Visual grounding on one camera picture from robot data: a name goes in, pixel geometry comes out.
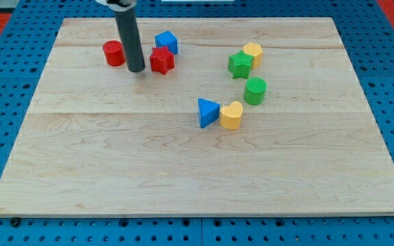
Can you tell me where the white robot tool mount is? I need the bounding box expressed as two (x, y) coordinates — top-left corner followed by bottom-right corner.
(96, 0), (137, 12)

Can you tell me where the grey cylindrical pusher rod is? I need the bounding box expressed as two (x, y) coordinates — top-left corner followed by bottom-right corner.
(114, 7), (145, 73)

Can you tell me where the light wooden board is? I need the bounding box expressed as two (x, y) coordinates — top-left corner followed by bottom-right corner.
(0, 17), (394, 218)

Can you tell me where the yellow heart block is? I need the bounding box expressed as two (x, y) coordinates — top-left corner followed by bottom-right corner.
(220, 101), (243, 130)

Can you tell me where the green cylinder block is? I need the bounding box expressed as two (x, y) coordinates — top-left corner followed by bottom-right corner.
(244, 77), (267, 105)

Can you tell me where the blue triangle block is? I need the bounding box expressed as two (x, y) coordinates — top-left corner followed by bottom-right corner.
(198, 98), (220, 128)

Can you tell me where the yellow hexagon block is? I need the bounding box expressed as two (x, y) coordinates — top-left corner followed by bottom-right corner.
(242, 42), (263, 69)

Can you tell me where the red star block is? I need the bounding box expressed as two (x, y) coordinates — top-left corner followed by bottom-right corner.
(150, 46), (175, 74)

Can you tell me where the green star block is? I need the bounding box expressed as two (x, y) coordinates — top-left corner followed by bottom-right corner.
(228, 51), (253, 79)

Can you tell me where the red cylinder block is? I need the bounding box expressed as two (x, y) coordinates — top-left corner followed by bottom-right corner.
(102, 40), (125, 66)

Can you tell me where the blue cube block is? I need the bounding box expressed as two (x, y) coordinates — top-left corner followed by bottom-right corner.
(155, 31), (179, 55)

